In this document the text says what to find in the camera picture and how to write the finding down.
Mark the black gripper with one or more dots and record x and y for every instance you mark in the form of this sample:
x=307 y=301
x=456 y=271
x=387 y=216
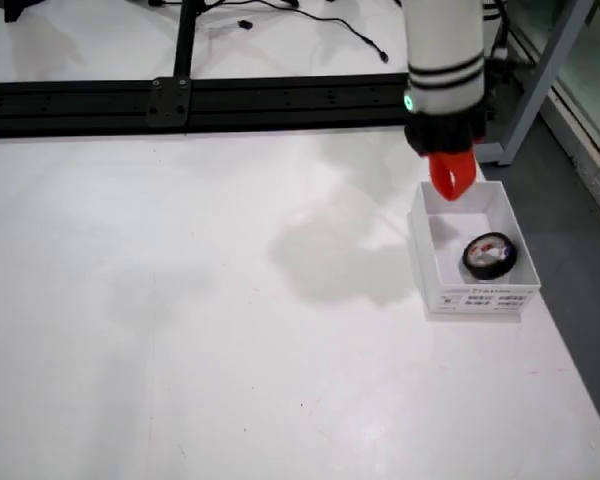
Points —
x=445 y=132

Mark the black vinyl electrical tape roll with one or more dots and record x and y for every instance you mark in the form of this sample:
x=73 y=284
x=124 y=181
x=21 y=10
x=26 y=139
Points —
x=480 y=272

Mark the white six-joint robot arm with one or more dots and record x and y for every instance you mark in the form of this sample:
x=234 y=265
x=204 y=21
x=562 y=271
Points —
x=445 y=45

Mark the white rectangular bin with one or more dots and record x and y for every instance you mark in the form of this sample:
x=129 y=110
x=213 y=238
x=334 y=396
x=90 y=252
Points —
x=480 y=300

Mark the small black connector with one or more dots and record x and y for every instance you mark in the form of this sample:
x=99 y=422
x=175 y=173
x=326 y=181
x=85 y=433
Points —
x=244 y=23

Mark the black stand foot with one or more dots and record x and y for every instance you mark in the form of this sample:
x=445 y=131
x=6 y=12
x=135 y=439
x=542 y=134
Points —
x=12 y=10

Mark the gray metal partition frame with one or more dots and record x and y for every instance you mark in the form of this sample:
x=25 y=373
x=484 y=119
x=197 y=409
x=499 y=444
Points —
x=540 y=90

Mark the gray sliding door rail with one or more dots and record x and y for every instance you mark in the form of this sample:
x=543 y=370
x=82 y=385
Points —
x=580 y=131

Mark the black aluminium profile rail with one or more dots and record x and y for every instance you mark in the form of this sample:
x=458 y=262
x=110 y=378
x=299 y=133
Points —
x=280 y=100

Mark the black rail bracket plate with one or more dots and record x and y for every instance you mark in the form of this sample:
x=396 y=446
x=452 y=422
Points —
x=167 y=107

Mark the black upright profile post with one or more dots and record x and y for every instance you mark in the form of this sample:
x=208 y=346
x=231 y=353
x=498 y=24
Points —
x=185 y=40

